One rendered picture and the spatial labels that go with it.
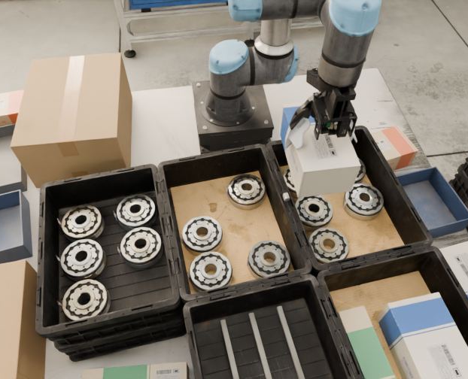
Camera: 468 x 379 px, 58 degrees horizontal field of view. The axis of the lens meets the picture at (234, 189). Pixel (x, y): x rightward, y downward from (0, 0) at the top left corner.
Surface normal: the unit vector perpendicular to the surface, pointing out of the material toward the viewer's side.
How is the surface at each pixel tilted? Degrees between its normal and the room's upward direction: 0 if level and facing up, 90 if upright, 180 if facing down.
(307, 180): 90
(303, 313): 0
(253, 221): 0
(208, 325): 0
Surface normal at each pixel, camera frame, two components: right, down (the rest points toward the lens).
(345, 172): 0.15, 0.80
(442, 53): 0.00, -0.59
